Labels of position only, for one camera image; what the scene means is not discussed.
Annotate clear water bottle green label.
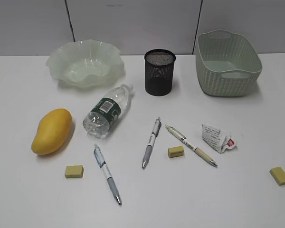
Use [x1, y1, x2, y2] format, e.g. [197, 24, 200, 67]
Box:
[83, 84, 133, 138]

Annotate beige and white pen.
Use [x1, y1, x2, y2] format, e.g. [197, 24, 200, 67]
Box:
[165, 125, 218, 168]

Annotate white waste paper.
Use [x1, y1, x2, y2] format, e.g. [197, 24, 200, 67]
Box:
[201, 123, 237, 154]

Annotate yellow mango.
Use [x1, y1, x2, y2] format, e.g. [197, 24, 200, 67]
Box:
[31, 108, 72, 155]

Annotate grey and white pen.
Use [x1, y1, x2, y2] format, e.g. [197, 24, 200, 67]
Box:
[142, 117, 161, 169]

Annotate yellow eraser middle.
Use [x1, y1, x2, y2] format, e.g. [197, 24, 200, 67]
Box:
[168, 146, 184, 158]

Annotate yellow eraser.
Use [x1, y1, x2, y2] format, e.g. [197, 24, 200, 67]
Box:
[168, 146, 184, 158]
[65, 165, 84, 178]
[269, 167, 285, 186]

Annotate black mesh pen holder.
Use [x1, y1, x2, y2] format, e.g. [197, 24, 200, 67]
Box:
[144, 49, 176, 96]

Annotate blue and white pen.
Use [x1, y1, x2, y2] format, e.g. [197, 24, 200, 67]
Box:
[94, 144, 122, 206]

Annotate translucent green wavy plate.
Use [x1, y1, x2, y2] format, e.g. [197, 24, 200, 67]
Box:
[46, 39, 124, 88]

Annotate yellow eraser left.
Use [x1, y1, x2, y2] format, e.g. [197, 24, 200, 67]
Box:
[65, 165, 84, 178]

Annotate pale green woven basket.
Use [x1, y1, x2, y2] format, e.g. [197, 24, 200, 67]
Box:
[195, 29, 263, 97]

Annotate yellow eraser right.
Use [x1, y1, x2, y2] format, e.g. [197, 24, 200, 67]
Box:
[269, 167, 285, 186]

